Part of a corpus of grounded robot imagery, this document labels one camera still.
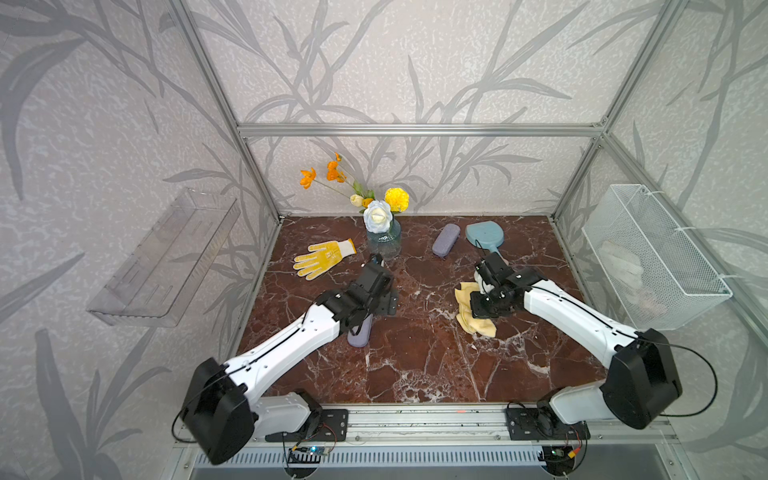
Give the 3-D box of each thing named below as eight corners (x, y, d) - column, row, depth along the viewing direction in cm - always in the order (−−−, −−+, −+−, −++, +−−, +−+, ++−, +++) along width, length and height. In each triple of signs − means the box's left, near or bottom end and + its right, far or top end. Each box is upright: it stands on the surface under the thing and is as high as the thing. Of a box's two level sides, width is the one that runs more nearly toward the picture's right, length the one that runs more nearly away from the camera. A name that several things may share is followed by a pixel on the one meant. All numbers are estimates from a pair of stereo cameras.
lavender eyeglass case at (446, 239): (428, 252, 111) (428, 249, 109) (445, 224, 120) (446, 220, 118) (445, 260, 109) (446, 256, 107) (461, 230, 118) (462, 226, 116)
